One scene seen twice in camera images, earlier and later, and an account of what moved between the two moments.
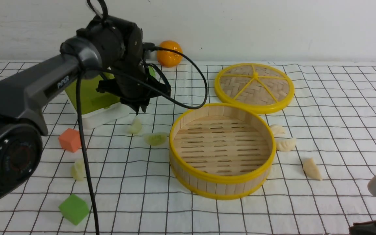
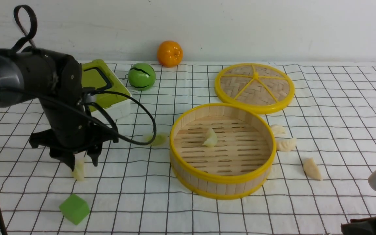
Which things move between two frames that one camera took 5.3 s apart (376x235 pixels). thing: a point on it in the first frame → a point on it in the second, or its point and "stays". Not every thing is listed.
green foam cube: x=74 y=209 stays
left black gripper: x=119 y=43 → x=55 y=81
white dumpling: x=311 y=169 stays
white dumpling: x=285 y=145 stays
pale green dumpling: x=135 y=127 → x=211 y=140
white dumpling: x=277 y=129 stays
